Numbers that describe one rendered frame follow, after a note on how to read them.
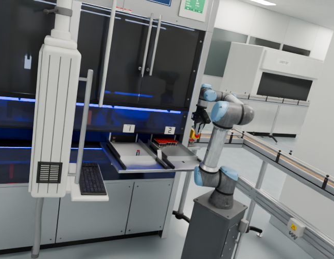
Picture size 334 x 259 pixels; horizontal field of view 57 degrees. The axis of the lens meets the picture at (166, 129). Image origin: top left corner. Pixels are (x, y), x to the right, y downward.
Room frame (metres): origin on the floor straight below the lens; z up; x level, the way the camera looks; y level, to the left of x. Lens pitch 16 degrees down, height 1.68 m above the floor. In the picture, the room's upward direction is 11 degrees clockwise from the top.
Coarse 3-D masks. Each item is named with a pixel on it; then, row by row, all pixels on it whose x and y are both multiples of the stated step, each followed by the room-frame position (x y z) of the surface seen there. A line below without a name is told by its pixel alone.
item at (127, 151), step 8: (112, 144) 2.05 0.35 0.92; (120, 144) 2.17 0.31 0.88; (128, 144) 2.20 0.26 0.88; (136, 144) 2.24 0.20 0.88; (144, 144) 2.19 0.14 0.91; (120, 152) 2.02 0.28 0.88; (128, 152) 2.05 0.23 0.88; (144, 152) 2.11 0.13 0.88; (152, 152) 2.05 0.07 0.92; (128, 160) 1.90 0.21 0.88; (136, 160) 1.93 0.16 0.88; (144, 160) 1.96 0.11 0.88; (152, 160) 1.99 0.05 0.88
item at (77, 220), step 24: (0, 192) 1.77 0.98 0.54; (24, 192) 1.84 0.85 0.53; (120, 192) 2.17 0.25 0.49; (144, 192) 2.27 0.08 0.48; (168, 192) 2.38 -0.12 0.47; (0, 216) 1.77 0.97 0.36; (24, 216) 1.85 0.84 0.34; (48, 216) 1.92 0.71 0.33; (72, 216) 2.00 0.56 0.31; (96, 216) 2.09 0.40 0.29; (120, 216) 2.19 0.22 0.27; (144, 216) 2.29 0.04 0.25; (0, 240) 1.78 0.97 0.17; (24, 240) 1.85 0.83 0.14; (48, 240) 1.93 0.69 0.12; (72, 240) 2.01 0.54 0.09
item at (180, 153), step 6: (180, 144) 2.39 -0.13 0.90; (162, 150) 2.23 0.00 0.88; (168, 150) 2.26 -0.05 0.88; (174, 150) 2.28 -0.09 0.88; (180, 150) 2.31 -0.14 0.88; (186, 150) 2.30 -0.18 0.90; (168, 156) 2.04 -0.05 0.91; (174, 156) 2.06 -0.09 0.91; (180, 156) 2.09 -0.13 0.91; (186, 156) 2.11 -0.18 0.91; (192, 156) 2.14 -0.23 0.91
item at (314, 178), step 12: (240, 132) 2.97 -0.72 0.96; (252, 144) 2.76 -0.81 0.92; (264, 144) 2.68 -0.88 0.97; (264, 156) 2.61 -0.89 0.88; (276, 156) 2.50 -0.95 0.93; (288, 156) 2.50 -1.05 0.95; (288, 168) 2.37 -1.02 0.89; (300, 168) 2.32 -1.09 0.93; (312, 168) 2.29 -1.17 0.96; (300, 180) 2.25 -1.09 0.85; (312, 180) 2.17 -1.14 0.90; (324, 180) 2.08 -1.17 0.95; (324, 192) 2.07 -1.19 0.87
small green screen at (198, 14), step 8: (184, 0) 2.27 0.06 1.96; (192, 0) 2.30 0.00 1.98; (200, 0) 2.33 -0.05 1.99; (208, 0) 2.36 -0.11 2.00; (184, 8) 2.27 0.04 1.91; (192, 8) 2.31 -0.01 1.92; (200, 8) 2.34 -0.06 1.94; (184, 16) 2.28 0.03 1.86; (192, 16) 2.31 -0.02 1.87; (200, 16) 2.34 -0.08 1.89
